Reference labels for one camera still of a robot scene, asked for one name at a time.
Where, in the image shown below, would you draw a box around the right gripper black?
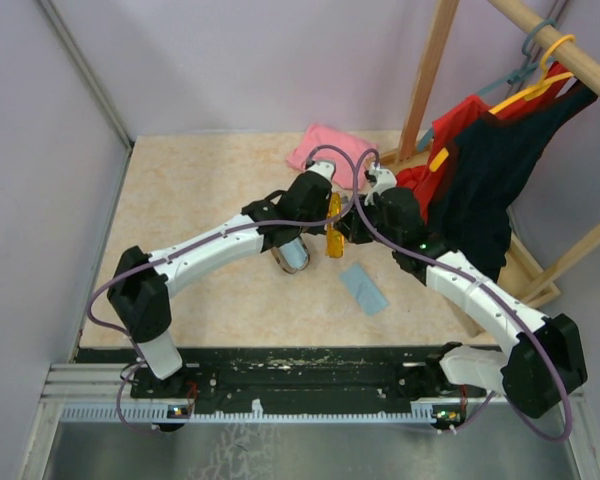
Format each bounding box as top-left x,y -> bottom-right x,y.
335,194 -> 401,249

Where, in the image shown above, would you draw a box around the yellow hanger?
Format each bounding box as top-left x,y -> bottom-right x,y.
427,35 -> 576,172

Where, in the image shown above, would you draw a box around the purple cable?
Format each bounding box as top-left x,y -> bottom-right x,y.
352,148 -> 574,444
87,144 -> 361,436

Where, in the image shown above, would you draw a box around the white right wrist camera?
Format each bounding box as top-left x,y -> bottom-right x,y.
365,166 -> 397,194

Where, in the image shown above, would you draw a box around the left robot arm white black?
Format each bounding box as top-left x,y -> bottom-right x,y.
107,162 -> 335,397

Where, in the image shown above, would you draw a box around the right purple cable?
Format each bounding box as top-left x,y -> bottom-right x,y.
352,148 -> 574,444

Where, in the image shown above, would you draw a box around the wooden clothes rack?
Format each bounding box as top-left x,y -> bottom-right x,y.
364,0 -> 600,339

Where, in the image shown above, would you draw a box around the red shirt hanging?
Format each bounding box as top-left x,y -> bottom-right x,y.
396,77 -> 568,219

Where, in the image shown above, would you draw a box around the folded pink shirt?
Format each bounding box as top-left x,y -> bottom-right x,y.
286,123 -> 379,189

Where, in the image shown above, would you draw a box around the teal hanger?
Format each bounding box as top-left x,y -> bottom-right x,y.
415,19 -> 556,153

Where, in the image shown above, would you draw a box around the light blue cloth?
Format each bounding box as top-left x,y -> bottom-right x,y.
340,263 -> 389,316
279,237 -> 310,270

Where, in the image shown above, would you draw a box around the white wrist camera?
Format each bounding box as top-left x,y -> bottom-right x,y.
365,166 -> 397,194
306,161 -> 336,181

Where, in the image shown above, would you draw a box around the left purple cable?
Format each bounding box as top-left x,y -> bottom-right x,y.
87,144 -> 361,436

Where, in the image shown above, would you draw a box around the orange sunglasses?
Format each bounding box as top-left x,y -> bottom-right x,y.
325,192 -> 345,259

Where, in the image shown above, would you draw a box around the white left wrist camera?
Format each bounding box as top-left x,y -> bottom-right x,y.
306,161 -> 336,181

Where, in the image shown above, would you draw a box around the dark navy shirt hanging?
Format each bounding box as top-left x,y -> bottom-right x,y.
427,81 -> 598,281

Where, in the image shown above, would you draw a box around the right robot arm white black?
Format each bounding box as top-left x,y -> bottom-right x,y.
335,188 -> 588,419

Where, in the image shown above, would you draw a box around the brown striped glasses case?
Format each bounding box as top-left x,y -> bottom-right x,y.
271,237 -> 310,274

